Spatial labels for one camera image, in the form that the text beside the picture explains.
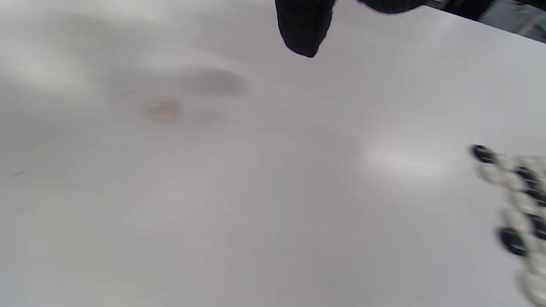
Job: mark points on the pile of mixed go stones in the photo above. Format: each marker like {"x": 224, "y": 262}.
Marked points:
{"x": 484, "y": 154}

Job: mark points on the person's left hand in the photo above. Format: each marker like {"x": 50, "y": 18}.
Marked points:
{"x": 305, "y": 25}

